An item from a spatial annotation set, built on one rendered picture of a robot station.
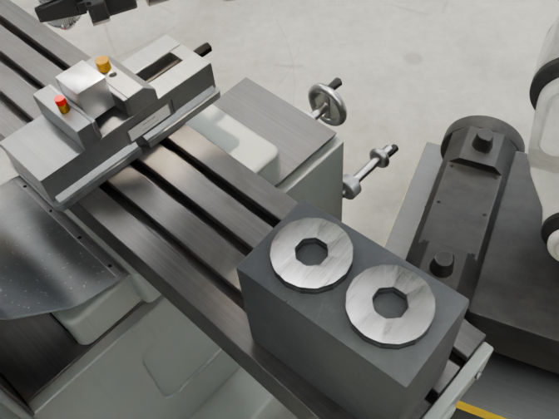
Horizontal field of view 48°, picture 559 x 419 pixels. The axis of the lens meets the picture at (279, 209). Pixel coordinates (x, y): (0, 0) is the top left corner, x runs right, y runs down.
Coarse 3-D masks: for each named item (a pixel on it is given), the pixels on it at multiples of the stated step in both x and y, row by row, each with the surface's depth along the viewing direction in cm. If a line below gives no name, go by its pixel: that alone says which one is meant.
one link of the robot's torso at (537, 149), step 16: (544, 96) 94; (544, 112) 96; (544, 128) 97; (544, 144) 100; (528, 160) 109; (544, 160) 106; (544, 176) 112; (544, 192) 115; (544, 208) 118; (544, 224) 120; (544, 240) 123
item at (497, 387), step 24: (432, 144) 172; (432, 168) 167; (408, 192) 163; (408, 216) 158; (408, 240) 154; (504, 360) 134; (480, 384) 132; (504, 384) 131; (528, 384) 131; (552, 384) 131; (456, 408) 134; (480, 408) 129; (504, 408) 128; (528, 408) 128; (552, 408) 128
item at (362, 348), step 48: (288, 240) 68; (336, 240) 67; (288, 288) 66; (336, 288) 65; (384, 288) 64; (432, 288) 65; (288, 336) 72; (336, 336) 62; (384, 336) 60; (432, 336) 62; (336, 384) 72; (384, 384) 62; (432, 384) 75
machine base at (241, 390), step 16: (240, 368) 159; (224, 384) 156; (240, 384) 156; (256, 384) 156; (208, 400) 154; (224, 400) 154; (240, 400) 154; (256, 400) 153; (272, 400) 154; (192, 416) 152; (208, 416) 152; (224, 416) 152; (240, 416) 151; (256, 416) 152; (272, 416) 155; (288, 416) 160
